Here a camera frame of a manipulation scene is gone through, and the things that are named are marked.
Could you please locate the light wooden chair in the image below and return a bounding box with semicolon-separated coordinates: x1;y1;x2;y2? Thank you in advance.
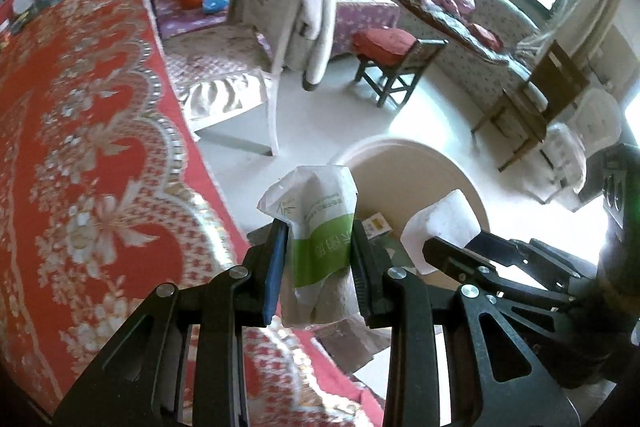
470;39;591;172

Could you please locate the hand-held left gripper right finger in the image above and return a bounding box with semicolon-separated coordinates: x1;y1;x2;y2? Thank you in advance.
350;218;581;427

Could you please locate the white paper wad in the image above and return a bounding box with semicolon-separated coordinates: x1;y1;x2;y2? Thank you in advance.
400;189;480;277

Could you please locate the red seat cushion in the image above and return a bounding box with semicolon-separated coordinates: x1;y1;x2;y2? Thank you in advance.
352;28;418;64

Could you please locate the white plastic chair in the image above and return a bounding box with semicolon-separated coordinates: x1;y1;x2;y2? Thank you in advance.
570;89;623;158
527;124;588;208

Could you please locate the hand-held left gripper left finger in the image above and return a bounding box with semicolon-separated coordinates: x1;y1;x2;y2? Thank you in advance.
52;218;292;427

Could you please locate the purple cloth covered table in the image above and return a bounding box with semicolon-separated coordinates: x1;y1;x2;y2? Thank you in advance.
332;0;401;58

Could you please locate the dark wooden stool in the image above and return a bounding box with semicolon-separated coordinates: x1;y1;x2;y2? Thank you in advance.
354;38;450;108

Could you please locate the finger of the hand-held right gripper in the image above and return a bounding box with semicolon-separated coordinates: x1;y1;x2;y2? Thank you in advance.
422;234;576;315
465;229;596;295

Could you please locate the purple cloth side table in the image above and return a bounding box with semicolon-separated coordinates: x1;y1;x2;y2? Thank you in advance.
152;0;233;40

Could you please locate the beige round bin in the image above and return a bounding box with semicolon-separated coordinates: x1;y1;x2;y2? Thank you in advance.
300;136;492;375

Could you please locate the white green tissue packet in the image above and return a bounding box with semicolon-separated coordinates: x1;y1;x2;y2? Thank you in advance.
256;163;366;327

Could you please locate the red pillow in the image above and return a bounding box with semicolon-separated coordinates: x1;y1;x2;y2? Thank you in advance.
467;22;505;52

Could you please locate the small yellow box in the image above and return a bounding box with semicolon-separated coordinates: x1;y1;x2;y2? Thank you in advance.
361;213;393;240

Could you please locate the white floral sofa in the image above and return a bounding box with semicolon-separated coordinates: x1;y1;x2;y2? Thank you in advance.
382;0;546;122

